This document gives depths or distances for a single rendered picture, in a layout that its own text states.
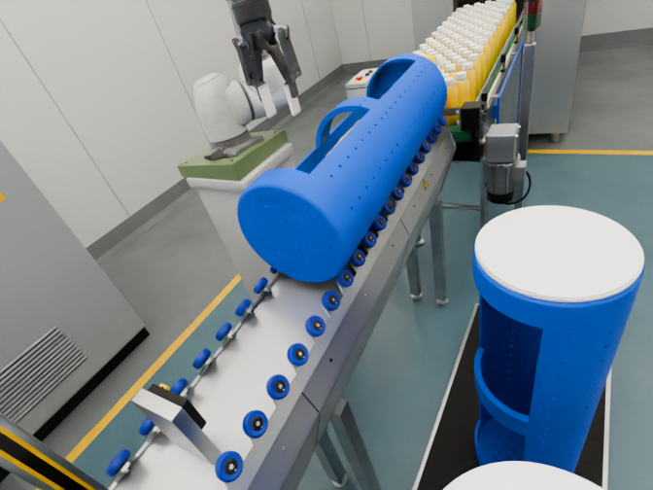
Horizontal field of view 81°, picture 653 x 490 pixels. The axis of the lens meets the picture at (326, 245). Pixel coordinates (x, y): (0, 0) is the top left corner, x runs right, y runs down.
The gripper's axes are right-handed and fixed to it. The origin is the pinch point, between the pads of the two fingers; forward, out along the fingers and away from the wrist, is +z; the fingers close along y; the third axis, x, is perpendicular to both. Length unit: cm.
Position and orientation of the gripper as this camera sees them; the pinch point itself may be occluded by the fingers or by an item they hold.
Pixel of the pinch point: (280, 101)
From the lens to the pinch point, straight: 92.9
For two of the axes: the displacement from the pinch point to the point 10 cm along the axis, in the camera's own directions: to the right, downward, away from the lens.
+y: 8.6, 1.0, -5.0
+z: 2.4, 7.9, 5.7
